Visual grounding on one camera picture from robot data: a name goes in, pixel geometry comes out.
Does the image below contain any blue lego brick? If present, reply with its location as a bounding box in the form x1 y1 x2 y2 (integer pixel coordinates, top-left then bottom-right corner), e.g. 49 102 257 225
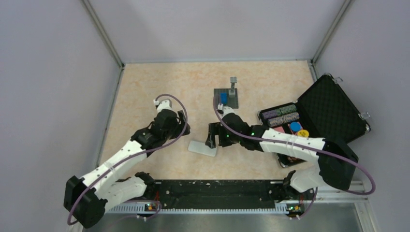
220 92 228 105

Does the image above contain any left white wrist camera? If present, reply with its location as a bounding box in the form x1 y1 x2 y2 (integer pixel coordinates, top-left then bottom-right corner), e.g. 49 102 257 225
153 99 173 113

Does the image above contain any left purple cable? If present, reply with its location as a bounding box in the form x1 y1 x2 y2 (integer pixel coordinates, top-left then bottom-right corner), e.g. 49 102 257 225
66 93 189 226

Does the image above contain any grey lego baseplate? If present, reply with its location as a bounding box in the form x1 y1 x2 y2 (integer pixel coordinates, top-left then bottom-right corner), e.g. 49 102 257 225
214 88 239 109

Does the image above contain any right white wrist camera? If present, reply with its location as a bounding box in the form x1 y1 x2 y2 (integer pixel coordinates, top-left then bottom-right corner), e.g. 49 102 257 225
217 103 235 118

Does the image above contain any white remote control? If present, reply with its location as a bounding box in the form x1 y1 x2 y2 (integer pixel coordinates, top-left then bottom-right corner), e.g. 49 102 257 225
188 141 217 157

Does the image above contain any yellow dealer button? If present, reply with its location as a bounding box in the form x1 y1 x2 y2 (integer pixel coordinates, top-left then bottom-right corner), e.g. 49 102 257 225
297 130 309 137

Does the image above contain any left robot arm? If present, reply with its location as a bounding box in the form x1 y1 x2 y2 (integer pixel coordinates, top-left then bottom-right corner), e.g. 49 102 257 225
63 108 190 229

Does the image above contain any blue round chip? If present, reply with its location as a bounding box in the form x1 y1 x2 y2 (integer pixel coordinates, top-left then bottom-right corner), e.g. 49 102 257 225
289 122 302 132

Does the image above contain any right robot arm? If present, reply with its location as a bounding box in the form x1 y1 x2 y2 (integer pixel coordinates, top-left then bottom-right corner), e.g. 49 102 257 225
205 113 358 199

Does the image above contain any grey lego tower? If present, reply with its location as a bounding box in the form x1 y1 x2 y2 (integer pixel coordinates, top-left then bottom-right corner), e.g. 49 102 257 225
229 76 237 98

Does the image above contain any black poker chip case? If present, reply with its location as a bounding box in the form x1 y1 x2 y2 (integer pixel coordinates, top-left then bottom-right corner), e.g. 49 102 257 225
258 73 371 169

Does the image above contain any purple cable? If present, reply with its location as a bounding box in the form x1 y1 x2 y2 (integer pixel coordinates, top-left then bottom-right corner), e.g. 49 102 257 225
66 93 189 226
212 94 376 220

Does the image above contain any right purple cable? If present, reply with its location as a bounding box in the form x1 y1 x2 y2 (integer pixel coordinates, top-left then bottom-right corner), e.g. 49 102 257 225
212 94 376 220

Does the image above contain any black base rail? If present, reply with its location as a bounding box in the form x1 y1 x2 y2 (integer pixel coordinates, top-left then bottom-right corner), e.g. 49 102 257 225
144 180 300 210

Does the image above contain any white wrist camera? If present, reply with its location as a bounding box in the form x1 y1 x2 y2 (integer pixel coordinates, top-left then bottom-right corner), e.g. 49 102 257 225
153 99 173 113
217 103 235 118

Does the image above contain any pink card deck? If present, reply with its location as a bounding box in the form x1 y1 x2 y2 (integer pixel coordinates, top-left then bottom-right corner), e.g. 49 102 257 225
273 127 285 133

